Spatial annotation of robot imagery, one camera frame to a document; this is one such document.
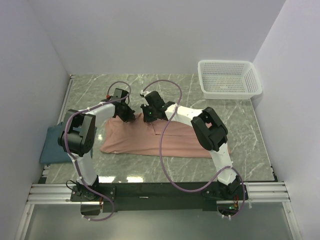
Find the folded blue t shirt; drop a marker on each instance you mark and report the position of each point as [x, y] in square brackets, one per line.
[52, 152]

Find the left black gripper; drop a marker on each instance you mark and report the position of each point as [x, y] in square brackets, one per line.
[130, 116]

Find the black base beam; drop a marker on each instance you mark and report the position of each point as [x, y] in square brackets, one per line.
[143, 196]

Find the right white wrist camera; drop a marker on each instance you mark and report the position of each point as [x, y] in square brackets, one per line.
[143, 93]

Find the pink t shirt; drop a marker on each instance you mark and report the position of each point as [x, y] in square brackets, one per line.
[141, 138]

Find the aluminium frame rail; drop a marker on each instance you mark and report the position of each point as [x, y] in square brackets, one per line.
[59, 194]

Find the white plastic basket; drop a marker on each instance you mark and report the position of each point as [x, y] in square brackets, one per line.
[228, 79]

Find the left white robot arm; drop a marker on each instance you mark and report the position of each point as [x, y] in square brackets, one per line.
[79, 131]

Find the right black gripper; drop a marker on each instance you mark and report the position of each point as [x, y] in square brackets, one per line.
[147, 119]

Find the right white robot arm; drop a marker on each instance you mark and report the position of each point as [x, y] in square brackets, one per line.
[209, 129]

